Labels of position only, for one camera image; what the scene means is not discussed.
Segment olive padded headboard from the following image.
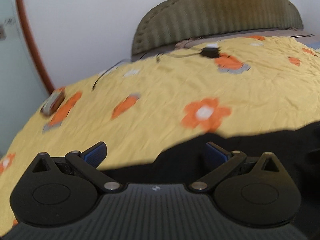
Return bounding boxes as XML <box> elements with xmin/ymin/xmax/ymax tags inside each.
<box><xmin>131</xmin><ymin>0</ymin><xmax>304</xmax><ymax>55</ymax></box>

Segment yellow carrot print bedsheet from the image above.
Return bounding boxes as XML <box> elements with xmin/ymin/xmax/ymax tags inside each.
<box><xmin>1</xmin><ymin>35</ymin><xmax>319</xmax><ymax>234</ymax></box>

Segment brown wallet case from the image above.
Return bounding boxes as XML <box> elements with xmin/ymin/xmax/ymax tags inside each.
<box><xmin>40</xmin><ymin>90</ymin><xmax>65</xmax><ymax>116</ymax></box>

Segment blue patterned mattress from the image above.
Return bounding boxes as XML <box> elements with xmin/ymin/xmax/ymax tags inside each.
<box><xmin>306</xmin><ymin>42</ymin><xmax>320</xmax><ymax>50</ymax></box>

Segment black pants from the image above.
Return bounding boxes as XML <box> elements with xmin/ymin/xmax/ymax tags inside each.
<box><xmin>102</xmin><ymin>122</ymin><xmax>319</xmax><ymax>239</ymax></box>

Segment black charger cable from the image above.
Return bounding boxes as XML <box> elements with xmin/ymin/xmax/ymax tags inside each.
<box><xmin>92</xmin><ymin>51</ymin><xmax>203</xmax><ymax>92</ymax></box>

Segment black power adapter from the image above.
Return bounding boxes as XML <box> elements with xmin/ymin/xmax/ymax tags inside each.
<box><xmin>199</xmin><ymin>47</ymin><xmax>220</xmax><ymax>59</ymax></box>

